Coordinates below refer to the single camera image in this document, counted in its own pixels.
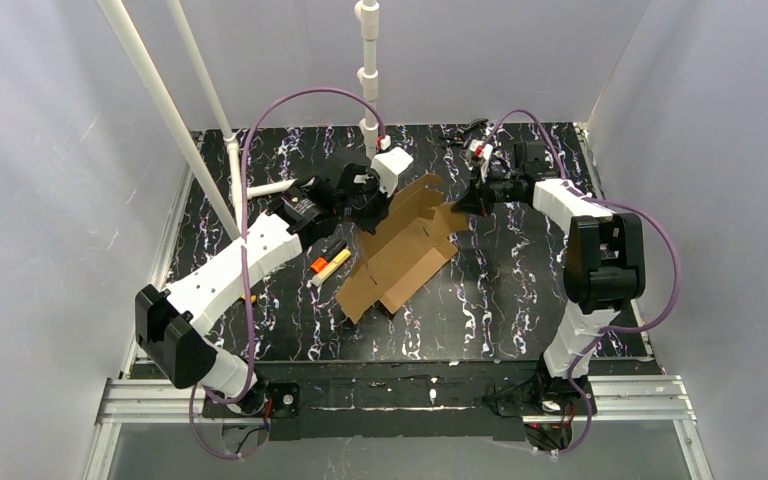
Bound brown cardboard paper box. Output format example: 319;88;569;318
336;173;469;324

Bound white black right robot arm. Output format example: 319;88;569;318
452;140;645;381

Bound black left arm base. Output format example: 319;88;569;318
202;381;301;420

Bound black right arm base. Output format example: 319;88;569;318
478;373;597;452

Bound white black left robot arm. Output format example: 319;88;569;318
135;161;400;403

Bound black pliers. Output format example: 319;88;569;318
438;118;490;149

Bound black orange highlighter marker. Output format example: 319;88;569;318
311;239;347;273

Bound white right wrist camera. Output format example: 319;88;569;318
468;139;494;182

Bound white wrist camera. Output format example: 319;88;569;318
371;147;413;197
468;139;494;182

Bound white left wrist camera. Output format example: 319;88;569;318
371;147;413;197

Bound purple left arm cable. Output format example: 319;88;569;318
188;87;389;462

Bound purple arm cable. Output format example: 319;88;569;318
188;87;389;462
486;109;683;458

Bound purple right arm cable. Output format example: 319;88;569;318
486;109;683;458

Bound white PVC pipe frame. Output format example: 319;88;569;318
98;1;389;240

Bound aluminium rail frame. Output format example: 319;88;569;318
82;165;698;480

